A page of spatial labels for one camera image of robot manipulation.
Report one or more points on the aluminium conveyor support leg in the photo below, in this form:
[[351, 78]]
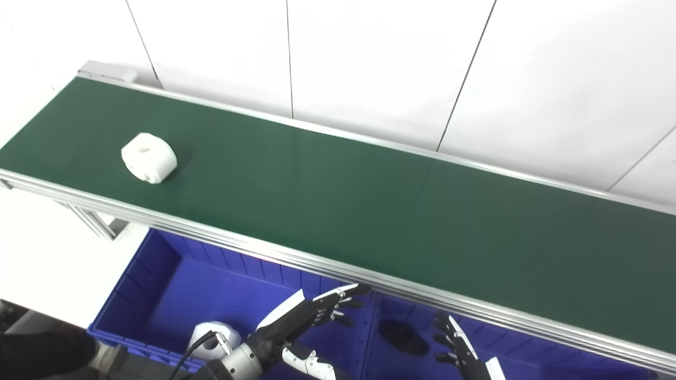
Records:
[[95, 221]]

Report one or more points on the black flat plastic part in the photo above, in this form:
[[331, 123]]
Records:
[[404, 338]]

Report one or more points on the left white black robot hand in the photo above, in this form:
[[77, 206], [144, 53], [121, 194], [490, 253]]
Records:
[[288, 326]]

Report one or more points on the blue plastic bin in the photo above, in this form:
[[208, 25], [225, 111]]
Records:
[[195, 295], [538, 361]]

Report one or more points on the white round plastic part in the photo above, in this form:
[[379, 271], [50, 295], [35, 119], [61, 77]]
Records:
[[148, 157], [203, 338]]

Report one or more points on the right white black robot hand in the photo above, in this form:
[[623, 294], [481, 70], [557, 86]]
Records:
[[462, 353]]

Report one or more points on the green conveyor belt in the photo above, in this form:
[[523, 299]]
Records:
[[338, 200]]

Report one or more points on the black robot body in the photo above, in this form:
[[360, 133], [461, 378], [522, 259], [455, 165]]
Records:
[[42, 356]]

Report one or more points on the grey conveyor end cap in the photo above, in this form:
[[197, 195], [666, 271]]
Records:
[[108, 69]]

